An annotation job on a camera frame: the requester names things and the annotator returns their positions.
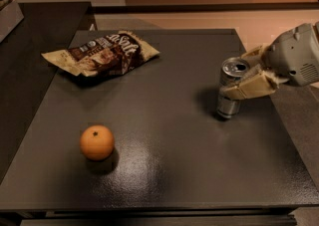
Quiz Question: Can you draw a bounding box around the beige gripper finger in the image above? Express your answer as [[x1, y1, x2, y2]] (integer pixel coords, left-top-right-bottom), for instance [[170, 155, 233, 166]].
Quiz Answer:
[[220, 66, 289, 101], [240, 45, 269, 69]]

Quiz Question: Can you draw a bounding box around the silver blue redbull can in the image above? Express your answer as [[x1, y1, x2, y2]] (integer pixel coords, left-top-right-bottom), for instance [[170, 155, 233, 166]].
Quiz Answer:
[[216, 57, 250, 119]]

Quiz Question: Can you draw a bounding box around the brown chip bag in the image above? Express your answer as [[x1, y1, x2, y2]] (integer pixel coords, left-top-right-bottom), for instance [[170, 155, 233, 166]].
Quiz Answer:
[[42, 31, 160, 78]]

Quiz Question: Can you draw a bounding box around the grey box at left edge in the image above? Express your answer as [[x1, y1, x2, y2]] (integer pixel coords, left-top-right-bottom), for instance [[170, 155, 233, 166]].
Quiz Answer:
[[0, 0, 24, 43]]

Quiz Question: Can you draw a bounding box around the orange fruit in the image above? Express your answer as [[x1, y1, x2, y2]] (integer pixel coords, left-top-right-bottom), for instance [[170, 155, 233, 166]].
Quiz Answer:
[[80, 125, 115, 161]]

